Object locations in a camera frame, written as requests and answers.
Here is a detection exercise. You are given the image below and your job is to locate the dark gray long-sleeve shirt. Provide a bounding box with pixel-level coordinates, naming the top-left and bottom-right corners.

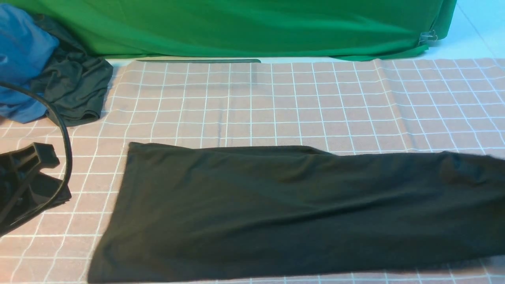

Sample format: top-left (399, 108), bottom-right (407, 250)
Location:
top-left (87, 142), bottom-right (505, 284)

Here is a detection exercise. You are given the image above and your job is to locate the pink checkered tablecloth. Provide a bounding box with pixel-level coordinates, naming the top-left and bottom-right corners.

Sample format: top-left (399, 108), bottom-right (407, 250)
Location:
top-left (0, 59), bottom-right (505, 284)

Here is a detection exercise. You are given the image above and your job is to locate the blue crumpled garment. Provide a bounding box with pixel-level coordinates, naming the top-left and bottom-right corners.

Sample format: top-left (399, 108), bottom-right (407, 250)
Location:
top-left (0, 4), bottom-right (59, 123)

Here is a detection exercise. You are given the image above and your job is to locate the dark gray crumpled garment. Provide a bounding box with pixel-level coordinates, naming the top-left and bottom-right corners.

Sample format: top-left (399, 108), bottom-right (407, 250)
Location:
top-left (30, 14), bottom-right (113, 127)

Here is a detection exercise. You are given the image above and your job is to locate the metal binder clip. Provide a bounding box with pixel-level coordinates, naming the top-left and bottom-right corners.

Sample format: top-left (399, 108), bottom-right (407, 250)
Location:
top-left (418, 30), bottom-right (438, 45)

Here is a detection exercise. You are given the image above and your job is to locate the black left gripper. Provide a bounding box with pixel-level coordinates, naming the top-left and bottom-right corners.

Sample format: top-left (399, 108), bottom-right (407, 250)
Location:
top-left (1, 142), bottom-right (72, 236)

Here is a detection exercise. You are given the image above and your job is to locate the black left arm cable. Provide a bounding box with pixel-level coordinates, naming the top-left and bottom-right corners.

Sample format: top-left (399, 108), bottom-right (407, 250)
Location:
top-left (0, 81), bottom-right (73, 227)

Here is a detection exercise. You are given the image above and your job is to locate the green backdrop cloth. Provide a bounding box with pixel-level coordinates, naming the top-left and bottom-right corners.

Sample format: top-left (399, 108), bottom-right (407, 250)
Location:
top-left (7, 0), bottom-right (456, 61)

